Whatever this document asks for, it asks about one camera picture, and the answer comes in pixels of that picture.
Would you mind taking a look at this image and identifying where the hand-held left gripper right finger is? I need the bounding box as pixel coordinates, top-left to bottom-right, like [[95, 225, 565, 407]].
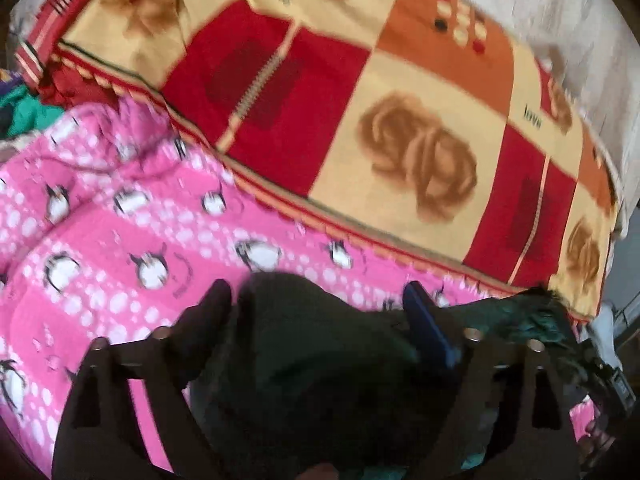
[[403, 281, 582, 480]]

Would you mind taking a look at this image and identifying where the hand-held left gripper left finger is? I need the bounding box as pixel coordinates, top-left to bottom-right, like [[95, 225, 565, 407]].
[[51, 281, 234, 480]]

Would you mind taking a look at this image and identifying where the dark green garment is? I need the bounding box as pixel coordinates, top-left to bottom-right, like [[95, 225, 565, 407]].
[[192, 272, 596, 480]]

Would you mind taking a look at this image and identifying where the pink penguin print blanket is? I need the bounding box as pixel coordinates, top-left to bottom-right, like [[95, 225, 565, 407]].
[[0, 96, 601, 477]]

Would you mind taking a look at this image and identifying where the red and cream patterned blanket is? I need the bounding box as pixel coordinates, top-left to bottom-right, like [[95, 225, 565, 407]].
[[15, 0, 622, 322]]

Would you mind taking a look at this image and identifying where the teal cloth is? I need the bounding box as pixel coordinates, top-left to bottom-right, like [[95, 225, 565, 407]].
[[0, 84, 67, 137]]

